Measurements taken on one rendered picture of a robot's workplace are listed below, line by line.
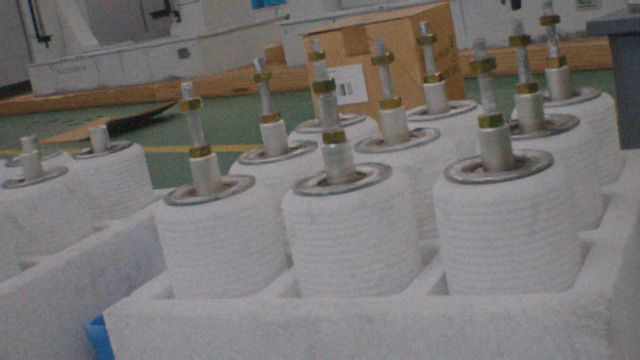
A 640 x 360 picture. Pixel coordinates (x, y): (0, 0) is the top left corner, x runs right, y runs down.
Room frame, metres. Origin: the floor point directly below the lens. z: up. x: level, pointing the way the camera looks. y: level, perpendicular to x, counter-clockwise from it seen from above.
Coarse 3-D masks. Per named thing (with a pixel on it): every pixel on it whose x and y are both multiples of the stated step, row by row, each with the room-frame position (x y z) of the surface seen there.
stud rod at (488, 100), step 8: (472, 40) 0.58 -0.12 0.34; (480, 40) 0.58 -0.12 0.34; (472, 48) 0.58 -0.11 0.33; (480, 48) 0.58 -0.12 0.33; (480, 56) 0.58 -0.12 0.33; (488, 56) 0.58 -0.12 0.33; (488, 72) 0.58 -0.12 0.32; (480, 80) 0.58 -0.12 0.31; (488, 80) 0.58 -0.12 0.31; (480, 88) 0.58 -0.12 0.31; (488, 88) 0.58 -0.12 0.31; (488, 96) 0.58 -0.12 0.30; (488, 104) 0.58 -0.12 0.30; (488, 112) 0.58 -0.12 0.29; (496, 112) 0.58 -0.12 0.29
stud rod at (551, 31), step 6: (546, 6) 0.79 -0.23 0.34; (546, 12) 0.79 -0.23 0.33; (552, 12) 0.79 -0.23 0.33; (546, 30) 0.79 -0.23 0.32; (552, 30) 0.79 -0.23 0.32; (552, 36) 0.79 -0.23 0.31; (552, 42) 0.79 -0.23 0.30; (558, 42) 0.79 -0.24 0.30; (552, 48) 0.79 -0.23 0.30; (558, 48) 0.79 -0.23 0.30; (552, 54) 0.79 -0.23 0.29; (558, 54) 0.79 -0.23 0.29
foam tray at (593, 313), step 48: (624, 192) 0.70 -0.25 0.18; (432, 240) 0.67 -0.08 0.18; (624, 240) 0.59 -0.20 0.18; (144, 288) 0.70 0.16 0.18; (288, 288) 0.64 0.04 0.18; (432, 288) 0.58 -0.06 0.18; (576, 288) 0.52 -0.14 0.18; (624, 288) 0.55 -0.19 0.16; (144, 336) 0.64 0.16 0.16; (192, 336) 0.62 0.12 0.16; (240, 336) 0.60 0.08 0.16; (288, 336) 0.58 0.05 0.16; (336, 336) 0.56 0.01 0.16; (384, 336) 0.55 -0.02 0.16; (432, 336) 0.53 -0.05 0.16; (480, 336) 0.52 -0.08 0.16; (528, 336) 0.50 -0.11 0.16; (576, 336) 0.49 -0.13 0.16; (624, 336) 0.53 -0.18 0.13
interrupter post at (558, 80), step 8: (552, 72) 0.78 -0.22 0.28; (560, 72) 0.78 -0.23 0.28; (568, 72) 0.78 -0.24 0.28; (552, 80) 0.78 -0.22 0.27; (560, 80) 0.78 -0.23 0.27; (568, 80) 0.78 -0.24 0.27; (552, 88) 0.79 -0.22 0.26; (560, 88) 0.78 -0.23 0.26; (568, 88) 0.78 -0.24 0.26; (552, 96) 0.79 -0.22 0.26; (560, 96) 0.78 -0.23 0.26; (568, 96) 0.78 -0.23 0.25
